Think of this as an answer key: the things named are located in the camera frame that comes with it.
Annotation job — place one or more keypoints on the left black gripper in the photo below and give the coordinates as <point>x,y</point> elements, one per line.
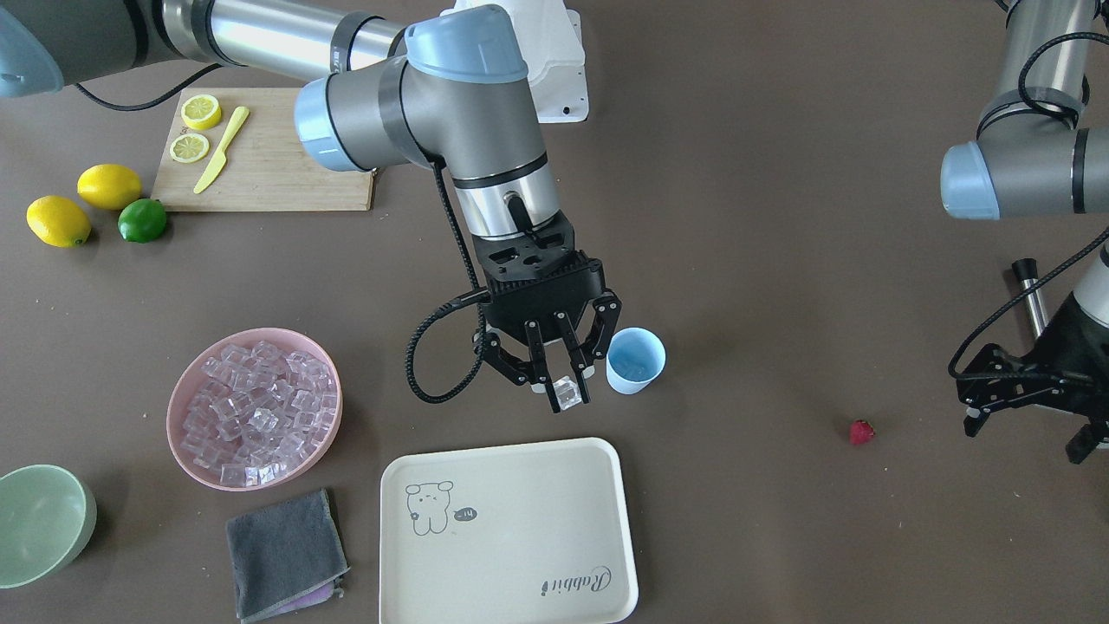
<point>1067,340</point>

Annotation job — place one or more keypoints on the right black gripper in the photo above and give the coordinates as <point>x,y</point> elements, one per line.
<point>543,332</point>

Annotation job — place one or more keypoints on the steel muddler black tip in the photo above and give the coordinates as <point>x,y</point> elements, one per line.
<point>1026,273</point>

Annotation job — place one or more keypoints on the red strawberry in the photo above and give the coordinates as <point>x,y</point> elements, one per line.
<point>861,432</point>

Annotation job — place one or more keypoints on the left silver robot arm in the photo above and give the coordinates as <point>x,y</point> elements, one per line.
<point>1031,157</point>

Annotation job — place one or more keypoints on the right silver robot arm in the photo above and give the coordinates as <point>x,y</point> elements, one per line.
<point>450,94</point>

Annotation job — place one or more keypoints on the light blue cup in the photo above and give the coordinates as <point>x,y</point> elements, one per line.
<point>635,359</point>

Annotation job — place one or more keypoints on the pink bowl of ice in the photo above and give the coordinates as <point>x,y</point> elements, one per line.
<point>255,410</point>

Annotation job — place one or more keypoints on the cream rabbit tray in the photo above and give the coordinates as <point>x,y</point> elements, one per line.
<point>520,533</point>

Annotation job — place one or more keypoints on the wooden cutting board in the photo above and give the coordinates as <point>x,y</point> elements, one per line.
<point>267,169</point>

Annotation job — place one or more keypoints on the grey folded cloth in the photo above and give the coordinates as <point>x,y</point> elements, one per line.
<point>285,557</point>

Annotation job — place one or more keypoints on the yellow plastic knife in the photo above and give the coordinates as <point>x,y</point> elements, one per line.
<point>218,160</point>

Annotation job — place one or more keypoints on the lemon slice upper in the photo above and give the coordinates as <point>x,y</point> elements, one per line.
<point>189,148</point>

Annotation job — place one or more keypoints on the lemon slice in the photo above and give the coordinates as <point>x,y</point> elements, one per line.
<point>189,148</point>
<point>201,112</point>

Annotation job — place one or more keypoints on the lemon slice lower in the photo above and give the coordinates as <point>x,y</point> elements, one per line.
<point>201,112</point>

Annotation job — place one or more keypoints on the green lime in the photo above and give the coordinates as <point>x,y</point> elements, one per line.
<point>142,221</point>

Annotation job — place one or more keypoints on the yellow lemon far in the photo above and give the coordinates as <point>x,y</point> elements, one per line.
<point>109,187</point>

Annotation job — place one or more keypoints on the yellow lemon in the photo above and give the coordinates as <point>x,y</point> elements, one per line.
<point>109,187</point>
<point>58,221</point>

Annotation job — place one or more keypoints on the yellow lemon near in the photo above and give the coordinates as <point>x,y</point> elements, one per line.
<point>58,221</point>

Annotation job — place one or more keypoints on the green ceramic bowl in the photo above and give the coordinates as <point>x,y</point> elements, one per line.
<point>48,516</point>

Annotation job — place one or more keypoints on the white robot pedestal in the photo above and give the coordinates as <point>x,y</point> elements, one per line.
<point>549,40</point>

